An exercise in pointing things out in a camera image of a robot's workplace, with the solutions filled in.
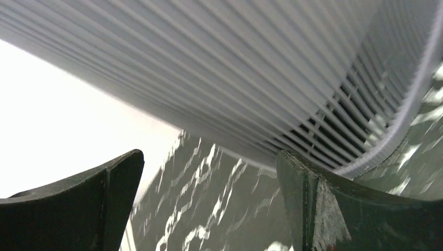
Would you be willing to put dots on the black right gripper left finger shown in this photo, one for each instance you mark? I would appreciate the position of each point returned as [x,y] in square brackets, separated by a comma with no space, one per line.
[86,211]

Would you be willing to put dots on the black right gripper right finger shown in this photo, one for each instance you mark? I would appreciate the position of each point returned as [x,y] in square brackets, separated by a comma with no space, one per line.
[326,211]

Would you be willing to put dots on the grey mesh bin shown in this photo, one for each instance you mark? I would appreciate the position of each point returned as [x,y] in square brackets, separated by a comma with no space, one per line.
[337,81]

